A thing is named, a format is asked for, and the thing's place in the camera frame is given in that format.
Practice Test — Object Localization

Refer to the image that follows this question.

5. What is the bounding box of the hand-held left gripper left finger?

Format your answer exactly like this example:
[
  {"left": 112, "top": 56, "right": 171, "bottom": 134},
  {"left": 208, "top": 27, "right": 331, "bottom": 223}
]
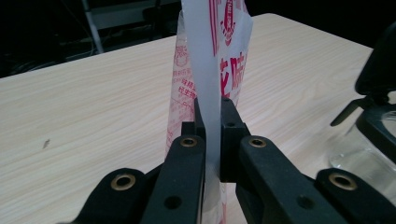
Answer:
[{"left": 139, "top": 97, "right": 207, "bottom": 224}]

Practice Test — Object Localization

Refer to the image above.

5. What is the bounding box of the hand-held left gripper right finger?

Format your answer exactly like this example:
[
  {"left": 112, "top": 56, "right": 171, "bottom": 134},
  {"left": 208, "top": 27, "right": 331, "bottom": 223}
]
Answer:
[{"left": 219, "top": 95, "right": 347, "bottom": 224}]

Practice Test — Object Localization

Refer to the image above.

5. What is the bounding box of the pink and white plastic bag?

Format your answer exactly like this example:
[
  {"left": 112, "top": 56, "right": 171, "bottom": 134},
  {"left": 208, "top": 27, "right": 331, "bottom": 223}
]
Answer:
[{"left": 164, "top": 0, "right": 254, "bottom": 224}]

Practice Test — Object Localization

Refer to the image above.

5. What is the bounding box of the glass jar with black lid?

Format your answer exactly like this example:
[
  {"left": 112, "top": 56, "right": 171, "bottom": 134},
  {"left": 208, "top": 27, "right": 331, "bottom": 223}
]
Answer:
[{"left": 328, "top": 21, "right": 396, "bottom": 207}]

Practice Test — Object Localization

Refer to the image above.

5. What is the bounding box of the white desk leg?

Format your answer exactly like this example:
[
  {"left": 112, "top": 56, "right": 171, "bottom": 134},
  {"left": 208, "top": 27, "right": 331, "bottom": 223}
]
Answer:
[{"left": 80, "top": 0, "right": 106, "bottom": 55}]

